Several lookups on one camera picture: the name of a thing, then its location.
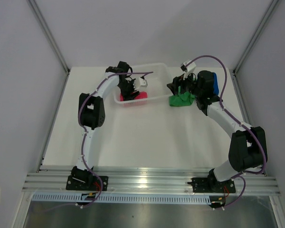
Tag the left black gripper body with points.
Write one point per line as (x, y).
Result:
(126, 89)

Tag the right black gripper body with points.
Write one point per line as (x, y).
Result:
(190, 85)

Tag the green towel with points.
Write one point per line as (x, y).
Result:
(181, 100)

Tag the white plastic basket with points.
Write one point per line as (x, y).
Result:
(156, 90)

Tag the pink towel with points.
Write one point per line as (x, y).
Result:
(134, 96)

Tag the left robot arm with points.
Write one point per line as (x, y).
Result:
(91, 116)

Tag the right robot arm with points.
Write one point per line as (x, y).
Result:
(247, 148)

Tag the blue towel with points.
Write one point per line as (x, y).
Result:
(215, 85)

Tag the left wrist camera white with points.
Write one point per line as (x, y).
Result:
(139, 82)

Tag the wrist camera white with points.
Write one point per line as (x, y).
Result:
(139, 82)
(188, 67)

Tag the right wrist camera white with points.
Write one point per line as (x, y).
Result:
(188, 67)

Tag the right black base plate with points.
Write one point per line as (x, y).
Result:
(206, 185)

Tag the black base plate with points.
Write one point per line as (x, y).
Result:
(206, 185)
(79, 185)

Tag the right aluminium frame post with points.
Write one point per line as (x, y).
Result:
(262, 24)

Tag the aluminium frame post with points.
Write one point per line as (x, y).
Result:
(35, 9)
(262, 24)

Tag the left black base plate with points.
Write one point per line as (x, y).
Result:
(79, 185)

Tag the aluminium mounting rail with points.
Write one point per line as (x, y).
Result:
(145, 180)

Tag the slotted cable duct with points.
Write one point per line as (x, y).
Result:
(123, 198)

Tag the left aluminium frame post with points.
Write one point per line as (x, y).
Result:
(35, 9)

